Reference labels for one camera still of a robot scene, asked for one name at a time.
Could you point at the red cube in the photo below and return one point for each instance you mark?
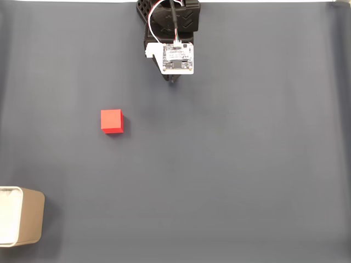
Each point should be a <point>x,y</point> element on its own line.
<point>111,120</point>

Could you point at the beige box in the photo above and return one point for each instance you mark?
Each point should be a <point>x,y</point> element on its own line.
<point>30,216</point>

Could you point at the blue-grey table mat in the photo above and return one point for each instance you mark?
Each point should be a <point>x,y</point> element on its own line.
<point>219,164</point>

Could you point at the white wrist camera board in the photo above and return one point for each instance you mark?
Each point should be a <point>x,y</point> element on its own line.
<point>178,59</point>

